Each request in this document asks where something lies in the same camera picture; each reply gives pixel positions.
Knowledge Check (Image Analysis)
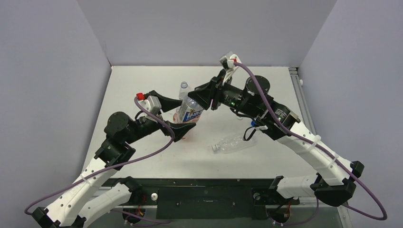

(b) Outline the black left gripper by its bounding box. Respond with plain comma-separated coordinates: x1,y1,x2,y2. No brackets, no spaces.
125,92,195,144

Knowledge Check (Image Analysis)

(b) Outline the white blue label bottle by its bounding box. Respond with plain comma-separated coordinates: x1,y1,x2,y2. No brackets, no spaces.
177,96,204,123

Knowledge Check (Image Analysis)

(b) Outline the blue label water bottle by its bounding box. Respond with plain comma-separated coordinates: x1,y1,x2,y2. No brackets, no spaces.
178,81,190,100

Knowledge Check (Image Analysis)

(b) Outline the orange drink bottle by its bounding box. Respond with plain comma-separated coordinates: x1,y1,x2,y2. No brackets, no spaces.
173,113,188,140

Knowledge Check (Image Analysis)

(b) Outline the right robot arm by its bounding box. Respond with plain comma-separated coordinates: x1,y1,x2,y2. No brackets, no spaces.
189,71,364,207

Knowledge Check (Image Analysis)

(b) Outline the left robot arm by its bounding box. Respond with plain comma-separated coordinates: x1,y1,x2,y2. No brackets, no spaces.
30,91,195,228

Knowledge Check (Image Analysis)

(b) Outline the clear empty plastic bottle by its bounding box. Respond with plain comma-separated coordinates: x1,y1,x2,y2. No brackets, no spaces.
211,133,257,154

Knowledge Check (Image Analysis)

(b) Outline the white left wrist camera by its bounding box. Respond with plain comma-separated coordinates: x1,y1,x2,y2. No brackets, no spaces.
136,93,162,115

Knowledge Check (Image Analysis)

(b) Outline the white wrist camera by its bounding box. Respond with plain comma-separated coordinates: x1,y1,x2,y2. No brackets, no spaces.
219,51,241,85
136,93,162,115

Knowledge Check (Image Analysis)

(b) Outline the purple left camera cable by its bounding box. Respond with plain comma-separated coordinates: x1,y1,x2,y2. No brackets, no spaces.
24,95,176,216

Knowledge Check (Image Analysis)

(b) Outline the purple camera cable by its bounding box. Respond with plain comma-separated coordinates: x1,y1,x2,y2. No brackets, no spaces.
233,61,388,221
24,95,176,216

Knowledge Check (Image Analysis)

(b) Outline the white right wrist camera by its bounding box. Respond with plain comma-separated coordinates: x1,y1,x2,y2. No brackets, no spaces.
219,51,241,85

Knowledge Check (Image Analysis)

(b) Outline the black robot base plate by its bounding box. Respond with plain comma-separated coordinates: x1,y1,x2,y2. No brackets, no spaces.
121,179,300,220

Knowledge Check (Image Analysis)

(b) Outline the aluminium table edge rail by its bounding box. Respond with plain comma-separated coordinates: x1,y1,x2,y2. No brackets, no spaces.
288,67,353,228

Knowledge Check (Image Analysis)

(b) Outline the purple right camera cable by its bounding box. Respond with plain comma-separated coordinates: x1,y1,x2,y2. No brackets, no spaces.
233,61,388,221

